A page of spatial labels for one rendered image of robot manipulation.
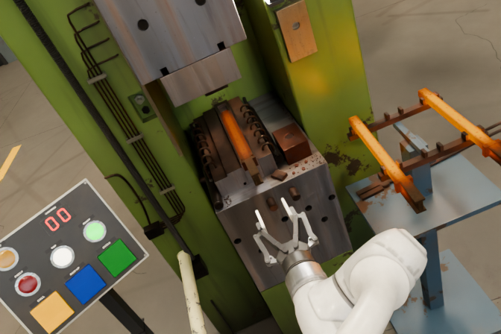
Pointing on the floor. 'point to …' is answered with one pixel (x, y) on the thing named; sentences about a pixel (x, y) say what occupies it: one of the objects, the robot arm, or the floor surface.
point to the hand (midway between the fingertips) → (273, 214)
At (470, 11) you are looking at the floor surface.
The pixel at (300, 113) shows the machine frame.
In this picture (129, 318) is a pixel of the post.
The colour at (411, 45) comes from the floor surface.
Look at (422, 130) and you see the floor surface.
